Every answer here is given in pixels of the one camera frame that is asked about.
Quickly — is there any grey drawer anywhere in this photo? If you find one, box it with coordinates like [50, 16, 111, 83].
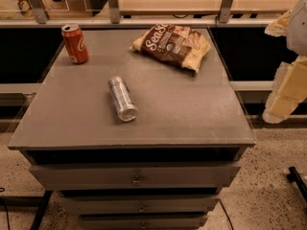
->
[30, 162, 240, 191]
[61, 195, 219, 215]
[79, 215, 207, 230]

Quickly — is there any grey drawer cabinet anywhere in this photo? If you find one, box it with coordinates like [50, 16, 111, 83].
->
[9, 30, 255, 230]

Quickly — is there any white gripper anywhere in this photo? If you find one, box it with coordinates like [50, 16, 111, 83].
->
[262, 0, 307, 124]

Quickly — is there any middle grey drawer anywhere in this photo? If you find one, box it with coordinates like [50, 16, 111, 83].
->
[61, 195, 219, 215]

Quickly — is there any bottom grey drawer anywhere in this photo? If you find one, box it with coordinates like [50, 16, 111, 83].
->
[79, 215, 207, 230]

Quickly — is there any silver redbull can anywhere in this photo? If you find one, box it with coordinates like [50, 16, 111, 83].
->
[107, 76, 137, 122]

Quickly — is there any black floor bar left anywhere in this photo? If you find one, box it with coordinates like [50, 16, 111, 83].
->
[30, 191, 52, 230]

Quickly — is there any grey metal railing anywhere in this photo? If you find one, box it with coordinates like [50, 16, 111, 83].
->
[0, 7, 285, 29]

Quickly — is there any top grey drawer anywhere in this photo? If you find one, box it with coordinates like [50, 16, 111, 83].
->
[30, 162, 240, 191]

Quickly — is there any black floor stand right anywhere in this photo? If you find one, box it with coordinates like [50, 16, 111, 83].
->
[287, 167, 307, 202]

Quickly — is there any brown chip bag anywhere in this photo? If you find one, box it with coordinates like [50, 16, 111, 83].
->
[131, 24, 211, 73]

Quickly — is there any red cola can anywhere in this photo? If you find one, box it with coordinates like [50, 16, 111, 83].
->
[61, 24, 88, 64]

